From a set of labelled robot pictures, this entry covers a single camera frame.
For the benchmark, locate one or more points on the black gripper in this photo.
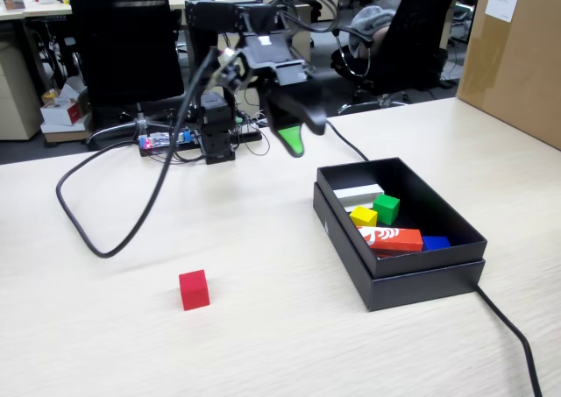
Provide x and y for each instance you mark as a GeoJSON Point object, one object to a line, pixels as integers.
{"type": "Point", "coordinates": [269, 55]}

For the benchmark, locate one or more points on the yellow cube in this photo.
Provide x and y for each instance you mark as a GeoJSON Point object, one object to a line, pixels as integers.
{"type": "Point", "coordinates": [364, 217]}

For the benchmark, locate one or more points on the green cube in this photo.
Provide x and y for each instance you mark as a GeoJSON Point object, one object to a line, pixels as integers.
{"type": "Point", "coordinates": [386, 210]}

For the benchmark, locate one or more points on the red cube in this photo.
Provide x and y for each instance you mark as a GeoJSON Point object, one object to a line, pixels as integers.
{"type": "Point", "coordinates": [194, 292]}

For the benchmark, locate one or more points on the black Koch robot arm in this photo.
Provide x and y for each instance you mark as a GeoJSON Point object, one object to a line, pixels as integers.
{"type": "Point", "coordinates": [210, 16]}

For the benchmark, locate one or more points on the black open box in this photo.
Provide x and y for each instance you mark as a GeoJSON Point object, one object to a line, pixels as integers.
{"type": "Point", "coordinates": [416, 292]}

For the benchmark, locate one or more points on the large cardboard box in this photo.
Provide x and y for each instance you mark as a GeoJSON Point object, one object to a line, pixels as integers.
{"type": "Point", "coordinates": [513, 64]}

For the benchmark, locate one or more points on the white power strip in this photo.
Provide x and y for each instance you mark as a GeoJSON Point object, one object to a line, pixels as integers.
{"type": "Point", "coordinates": [250, 127]}

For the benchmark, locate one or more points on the beige narrow cabinet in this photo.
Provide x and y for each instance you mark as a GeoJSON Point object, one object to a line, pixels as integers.
{"type": "Point", "coordinates": [302, 40]}

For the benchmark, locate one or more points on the white rectangular block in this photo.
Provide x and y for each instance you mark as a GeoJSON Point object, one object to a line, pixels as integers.
{"type": "Point", "coordinates": [355, 193]}

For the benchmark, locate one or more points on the grey cloth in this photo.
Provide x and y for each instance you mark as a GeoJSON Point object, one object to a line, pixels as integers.
{"type": "Point", "coordinates": [372, 18]}

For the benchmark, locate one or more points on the black chrome-armed office chair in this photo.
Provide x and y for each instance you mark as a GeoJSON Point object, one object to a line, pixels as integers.
{"type": "Point", "coordinates": [416, 42]}

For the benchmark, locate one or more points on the orange printed carton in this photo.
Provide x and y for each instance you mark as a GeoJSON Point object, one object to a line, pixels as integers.
{"type": "Point", "coordinates": [396, 241]}

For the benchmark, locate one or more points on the controller board with red LED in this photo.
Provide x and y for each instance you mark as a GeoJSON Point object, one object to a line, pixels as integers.
{"type": "Point", "coordinates": [146, 143]}

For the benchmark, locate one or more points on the blue cube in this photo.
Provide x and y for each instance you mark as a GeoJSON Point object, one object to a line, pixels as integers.
{"type": "Point", "coordinates": [436, 243]}

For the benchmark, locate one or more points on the black mesh office chair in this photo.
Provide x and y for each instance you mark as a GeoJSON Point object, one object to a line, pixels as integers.
{"type": "Point", "coordinates": [122, 42]}

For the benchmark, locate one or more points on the white red open carton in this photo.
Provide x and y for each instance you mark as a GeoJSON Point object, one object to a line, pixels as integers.
{"type": "Point", "coordinates": [61, 112]}

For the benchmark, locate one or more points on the beige low cabinet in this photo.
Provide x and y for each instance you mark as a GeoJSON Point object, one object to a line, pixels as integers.
{"type": "Point", "coordinates": [15, 99]}

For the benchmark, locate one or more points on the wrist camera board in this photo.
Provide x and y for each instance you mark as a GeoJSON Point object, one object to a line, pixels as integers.
{"type": "Point", "coordinates": [228, 70]}

